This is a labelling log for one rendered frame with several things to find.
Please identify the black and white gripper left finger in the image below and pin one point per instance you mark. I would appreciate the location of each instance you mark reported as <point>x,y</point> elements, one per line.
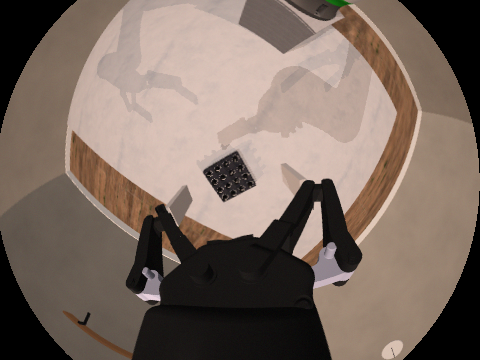
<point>147,272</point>

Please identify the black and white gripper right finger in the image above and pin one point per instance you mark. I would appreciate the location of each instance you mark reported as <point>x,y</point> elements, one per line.
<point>340,255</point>

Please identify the black square panel with knobs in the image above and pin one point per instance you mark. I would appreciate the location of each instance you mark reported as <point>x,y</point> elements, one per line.
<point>223,180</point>

